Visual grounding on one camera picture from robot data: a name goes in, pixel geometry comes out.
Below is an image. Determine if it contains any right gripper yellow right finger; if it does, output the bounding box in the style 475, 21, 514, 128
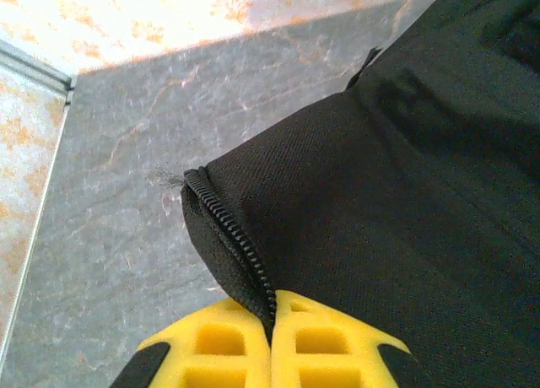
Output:
269, 289, 428, 388

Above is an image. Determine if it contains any aluminium side rail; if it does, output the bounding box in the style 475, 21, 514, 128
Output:
0, 90, 73, 347

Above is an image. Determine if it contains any black backpack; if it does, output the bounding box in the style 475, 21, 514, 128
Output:
181, 0, 540, 388

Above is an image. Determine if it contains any aluminium frame post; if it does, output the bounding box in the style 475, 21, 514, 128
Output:
0, 40, 76, 93

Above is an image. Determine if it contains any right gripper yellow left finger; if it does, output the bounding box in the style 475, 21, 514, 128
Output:
110, 297, 274, 388

